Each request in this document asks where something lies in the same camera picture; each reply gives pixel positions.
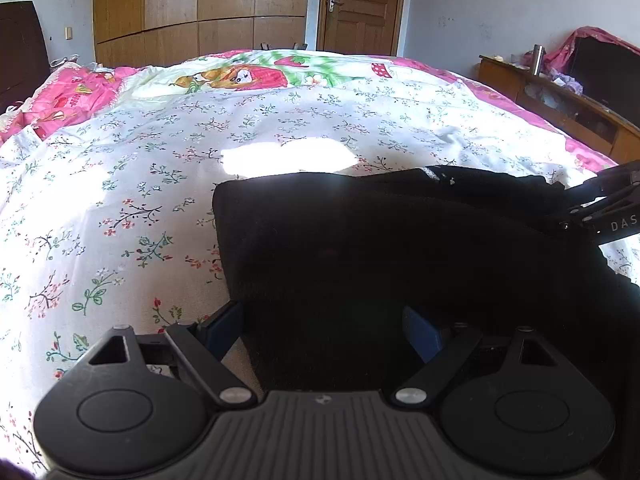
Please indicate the black pants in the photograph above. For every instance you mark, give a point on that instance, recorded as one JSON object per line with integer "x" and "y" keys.
{"x": 324, "y": 265}

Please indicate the black television screen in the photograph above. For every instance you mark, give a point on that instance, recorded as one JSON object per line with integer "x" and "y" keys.
{"x": 612, "y": 80}

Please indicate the brown wooden door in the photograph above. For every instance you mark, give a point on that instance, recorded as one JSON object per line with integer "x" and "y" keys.
{"x": 368, "y": 27}

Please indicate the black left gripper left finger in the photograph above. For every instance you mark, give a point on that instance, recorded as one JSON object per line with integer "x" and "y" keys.
{"x": 193, "y": 352}

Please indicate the floral white bed quilt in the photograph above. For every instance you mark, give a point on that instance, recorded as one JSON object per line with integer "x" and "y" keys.
{"x": 110, "y": 221}

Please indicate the wooden side cabinet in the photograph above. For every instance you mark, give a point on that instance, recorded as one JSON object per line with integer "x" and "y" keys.
{"x": 582, "y": 118}

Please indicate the pink cartoon pillow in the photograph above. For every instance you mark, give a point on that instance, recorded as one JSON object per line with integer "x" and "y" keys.
{"x": 70, "y": 95}

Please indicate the dark wooden headboard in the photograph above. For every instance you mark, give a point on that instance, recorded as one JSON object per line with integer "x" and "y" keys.
{"x": 24, "y": 63}

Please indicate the pink cloth cover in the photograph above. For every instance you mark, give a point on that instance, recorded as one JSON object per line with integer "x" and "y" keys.
{"x": 585, "y": 39}

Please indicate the wooden wardrobe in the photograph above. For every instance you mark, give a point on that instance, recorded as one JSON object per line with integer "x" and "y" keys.
{"x": 165, "y": 32}

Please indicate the steel thermos bottle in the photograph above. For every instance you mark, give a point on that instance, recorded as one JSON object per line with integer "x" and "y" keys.
{"x": 537, "y": 59}

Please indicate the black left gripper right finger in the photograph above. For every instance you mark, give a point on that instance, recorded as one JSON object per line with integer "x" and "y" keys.
{"x": 442, "y": 359}

